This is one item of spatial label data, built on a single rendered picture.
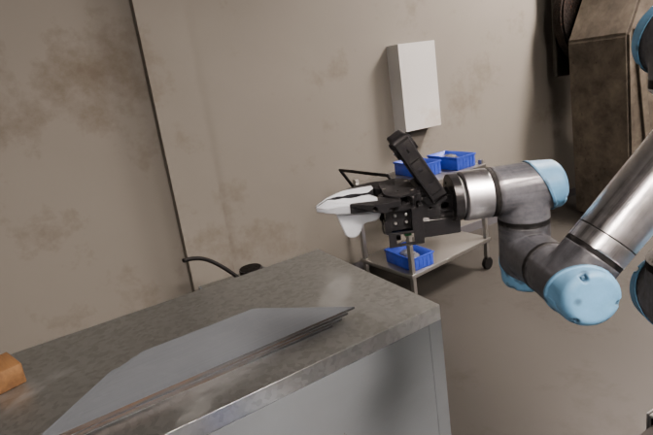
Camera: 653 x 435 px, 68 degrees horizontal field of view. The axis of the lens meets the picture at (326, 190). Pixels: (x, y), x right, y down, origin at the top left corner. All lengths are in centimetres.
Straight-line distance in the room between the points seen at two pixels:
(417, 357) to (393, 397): 11
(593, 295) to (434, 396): 78
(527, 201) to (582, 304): 17
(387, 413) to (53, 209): 261
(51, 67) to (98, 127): 42
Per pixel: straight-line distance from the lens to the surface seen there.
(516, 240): 77
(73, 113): 336
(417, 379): 130
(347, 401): 119
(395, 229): 72
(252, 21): 363
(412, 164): 69
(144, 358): 123
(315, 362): 109
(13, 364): 137
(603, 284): 66
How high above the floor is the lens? 164
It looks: 13 degrees down
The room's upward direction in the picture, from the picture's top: 8 degrees counter-clockwise
